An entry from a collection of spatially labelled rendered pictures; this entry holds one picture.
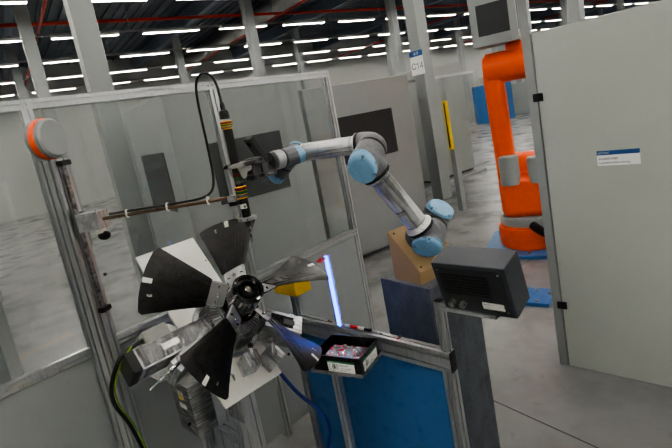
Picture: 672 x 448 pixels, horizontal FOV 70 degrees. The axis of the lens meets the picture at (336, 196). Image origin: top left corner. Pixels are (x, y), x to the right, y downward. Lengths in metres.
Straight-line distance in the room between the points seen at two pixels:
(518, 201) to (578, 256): 2.26
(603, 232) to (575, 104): 0.72
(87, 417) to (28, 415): 0.23
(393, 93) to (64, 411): 4.95
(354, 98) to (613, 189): 3.55
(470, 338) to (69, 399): 1.72
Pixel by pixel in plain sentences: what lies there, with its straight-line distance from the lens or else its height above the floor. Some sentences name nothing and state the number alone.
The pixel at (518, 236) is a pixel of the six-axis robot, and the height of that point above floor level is 0.19.
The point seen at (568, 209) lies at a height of 1.00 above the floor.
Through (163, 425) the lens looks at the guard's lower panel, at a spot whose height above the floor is 0.50.
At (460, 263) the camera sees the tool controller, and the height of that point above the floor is 1.23.
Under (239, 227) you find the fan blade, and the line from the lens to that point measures 1.97.
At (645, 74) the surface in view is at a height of 1.68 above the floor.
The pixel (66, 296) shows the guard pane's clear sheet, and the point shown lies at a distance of 2.33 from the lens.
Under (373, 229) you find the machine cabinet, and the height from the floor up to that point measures 0.32.
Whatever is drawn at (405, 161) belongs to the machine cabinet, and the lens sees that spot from 6.26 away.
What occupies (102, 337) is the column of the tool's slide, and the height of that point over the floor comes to 1.07.
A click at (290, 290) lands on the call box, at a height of 1.01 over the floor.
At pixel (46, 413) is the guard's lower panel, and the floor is 0.82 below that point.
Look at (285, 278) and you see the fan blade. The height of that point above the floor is 1.19.
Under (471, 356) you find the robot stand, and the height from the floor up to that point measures 0.61.
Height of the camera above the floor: 1.77
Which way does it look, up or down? 9 degrees down
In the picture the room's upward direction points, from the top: 11 degrees counter-clockwise
